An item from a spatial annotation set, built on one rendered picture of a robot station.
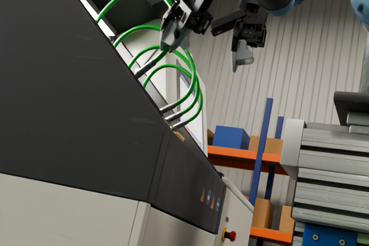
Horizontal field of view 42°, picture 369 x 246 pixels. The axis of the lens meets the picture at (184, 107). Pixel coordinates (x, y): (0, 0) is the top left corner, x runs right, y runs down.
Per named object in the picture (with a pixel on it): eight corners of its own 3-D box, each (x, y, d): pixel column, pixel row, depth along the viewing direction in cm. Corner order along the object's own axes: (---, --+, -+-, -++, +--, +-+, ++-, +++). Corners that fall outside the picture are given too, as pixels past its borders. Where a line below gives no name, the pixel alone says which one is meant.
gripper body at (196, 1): (179, 31, 118) (202, -13, 113) (165, 14, 124) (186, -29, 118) (203, 37, 123) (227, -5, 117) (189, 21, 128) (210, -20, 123)
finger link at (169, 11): (158, 31, 123) (175, 1, 120) (155, 28, 124) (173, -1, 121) (172, 36, 126) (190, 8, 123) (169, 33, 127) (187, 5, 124)
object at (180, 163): (154, 205, 96) (171, 129, 100) (133, 201, 97) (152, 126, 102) (215, 233, 152) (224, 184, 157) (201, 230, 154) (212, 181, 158)
